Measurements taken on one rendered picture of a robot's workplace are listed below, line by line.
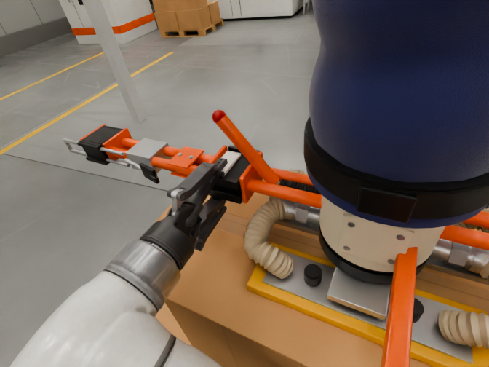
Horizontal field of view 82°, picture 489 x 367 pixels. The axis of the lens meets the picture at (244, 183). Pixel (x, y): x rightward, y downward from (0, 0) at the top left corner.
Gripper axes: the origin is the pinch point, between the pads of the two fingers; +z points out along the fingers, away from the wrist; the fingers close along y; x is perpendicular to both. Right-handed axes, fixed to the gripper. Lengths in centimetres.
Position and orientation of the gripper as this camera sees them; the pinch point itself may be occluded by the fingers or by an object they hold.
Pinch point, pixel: (227, 172)
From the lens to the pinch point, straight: 53.7
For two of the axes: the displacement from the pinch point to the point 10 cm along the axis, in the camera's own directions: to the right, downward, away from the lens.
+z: 4.5, -6.2, 6.4
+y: 1.2, 7.5, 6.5
